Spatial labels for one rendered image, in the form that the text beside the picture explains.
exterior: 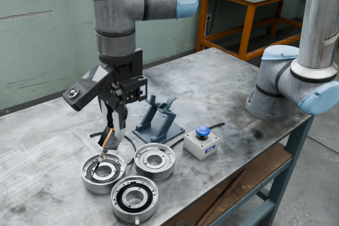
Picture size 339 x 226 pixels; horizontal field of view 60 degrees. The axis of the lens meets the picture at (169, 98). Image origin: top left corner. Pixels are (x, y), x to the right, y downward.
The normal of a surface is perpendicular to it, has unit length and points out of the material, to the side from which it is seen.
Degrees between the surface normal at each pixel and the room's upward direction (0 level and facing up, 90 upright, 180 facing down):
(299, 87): 100
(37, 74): 90
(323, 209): 0
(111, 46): 90
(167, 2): 84
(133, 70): 90
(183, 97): 0
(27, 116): 0
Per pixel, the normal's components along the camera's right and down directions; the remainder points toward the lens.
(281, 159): 0.05, -0.84
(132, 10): 0.32, 0.68
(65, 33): 0.65, 0.44
